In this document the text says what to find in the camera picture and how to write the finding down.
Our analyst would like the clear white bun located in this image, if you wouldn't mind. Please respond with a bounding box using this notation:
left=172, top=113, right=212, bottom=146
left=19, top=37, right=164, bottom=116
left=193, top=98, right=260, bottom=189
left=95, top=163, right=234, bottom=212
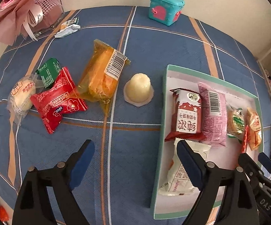
left=7, top=74, right=44, bottom=126

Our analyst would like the small white snack wrapper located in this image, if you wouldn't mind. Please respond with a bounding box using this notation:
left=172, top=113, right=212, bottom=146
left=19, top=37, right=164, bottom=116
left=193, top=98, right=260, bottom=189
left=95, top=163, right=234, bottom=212
left=54, top=17, right=81, bottom=38

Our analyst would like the green snack packet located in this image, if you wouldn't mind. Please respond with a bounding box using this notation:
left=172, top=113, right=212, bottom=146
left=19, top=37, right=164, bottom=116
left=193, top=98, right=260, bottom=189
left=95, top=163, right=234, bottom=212
left=35, top=58, right=62, bottom=88

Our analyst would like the bright red snack bag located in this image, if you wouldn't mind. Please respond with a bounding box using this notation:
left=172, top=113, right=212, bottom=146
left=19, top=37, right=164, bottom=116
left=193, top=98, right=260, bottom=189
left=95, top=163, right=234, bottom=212
left=30, top=67, right=88, bottom=134

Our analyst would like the green cow biscuit packet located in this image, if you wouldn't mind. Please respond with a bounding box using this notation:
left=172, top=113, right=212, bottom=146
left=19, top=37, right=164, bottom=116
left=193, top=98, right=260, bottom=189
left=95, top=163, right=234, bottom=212
left=226, top=105, right=245, bottom=141

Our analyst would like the blue plaid tablecloth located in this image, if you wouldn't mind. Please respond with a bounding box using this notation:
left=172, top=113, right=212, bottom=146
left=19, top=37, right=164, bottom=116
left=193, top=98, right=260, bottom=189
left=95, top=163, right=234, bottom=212
left=0, top=6, right=271, bottom=225

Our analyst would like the long red patterned packet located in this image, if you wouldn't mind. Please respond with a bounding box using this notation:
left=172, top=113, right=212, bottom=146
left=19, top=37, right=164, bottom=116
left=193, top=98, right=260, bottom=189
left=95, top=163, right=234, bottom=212
left=241, top=125, right=248, bottom=153

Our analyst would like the orange chips packet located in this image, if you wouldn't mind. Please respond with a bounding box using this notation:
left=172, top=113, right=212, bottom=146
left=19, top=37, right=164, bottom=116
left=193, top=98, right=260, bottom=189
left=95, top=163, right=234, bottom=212
left=246, top=107, right=262, bottom=151

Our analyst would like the yellow cake packet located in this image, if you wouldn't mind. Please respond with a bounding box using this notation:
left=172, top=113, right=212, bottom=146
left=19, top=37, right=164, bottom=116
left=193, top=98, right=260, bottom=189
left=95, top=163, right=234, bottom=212
left=72, top=39, right=130, bottom=115

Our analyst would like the clear glass vase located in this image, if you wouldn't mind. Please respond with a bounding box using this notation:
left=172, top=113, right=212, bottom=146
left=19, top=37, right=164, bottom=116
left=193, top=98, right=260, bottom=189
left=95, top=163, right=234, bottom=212
left=29, top=0, right=64, bottom=37

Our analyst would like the teal toy house box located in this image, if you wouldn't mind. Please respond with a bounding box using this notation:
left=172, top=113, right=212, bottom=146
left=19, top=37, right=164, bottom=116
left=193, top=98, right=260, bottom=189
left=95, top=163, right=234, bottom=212
left=149, top=0, right=185, bottom=26

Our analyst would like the teal rimmed white tray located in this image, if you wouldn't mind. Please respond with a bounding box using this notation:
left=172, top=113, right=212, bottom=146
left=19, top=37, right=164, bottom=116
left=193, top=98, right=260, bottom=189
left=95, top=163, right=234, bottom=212
left=150, top=64, right=263, bottom=220

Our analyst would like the dark red milk biscuit packet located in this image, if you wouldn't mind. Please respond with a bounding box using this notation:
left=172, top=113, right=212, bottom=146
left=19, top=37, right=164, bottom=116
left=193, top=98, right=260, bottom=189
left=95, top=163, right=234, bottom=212
left=165, top=88, right=205, bottom=141

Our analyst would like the white jelly cup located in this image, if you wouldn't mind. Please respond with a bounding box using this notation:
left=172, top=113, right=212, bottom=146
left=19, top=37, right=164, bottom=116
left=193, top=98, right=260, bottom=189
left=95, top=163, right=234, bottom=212
left=123, top=73, right=154, bottom=107

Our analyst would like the pink rose bouquet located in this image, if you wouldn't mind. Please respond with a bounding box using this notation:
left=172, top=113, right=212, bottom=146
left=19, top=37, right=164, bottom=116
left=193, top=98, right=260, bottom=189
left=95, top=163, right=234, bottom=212
left=0, top=0, right=82, bottom=46

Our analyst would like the pink snack packet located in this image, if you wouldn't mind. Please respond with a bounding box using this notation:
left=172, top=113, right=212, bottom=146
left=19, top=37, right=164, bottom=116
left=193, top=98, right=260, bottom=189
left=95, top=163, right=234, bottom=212
left=198, top=82, right=228, bottom=147

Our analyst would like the white printed snack packet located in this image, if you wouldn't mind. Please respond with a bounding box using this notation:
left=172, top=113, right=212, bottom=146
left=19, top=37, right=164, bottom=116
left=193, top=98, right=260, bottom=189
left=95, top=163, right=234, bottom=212
left=159, top=138, right=211, bottom=197

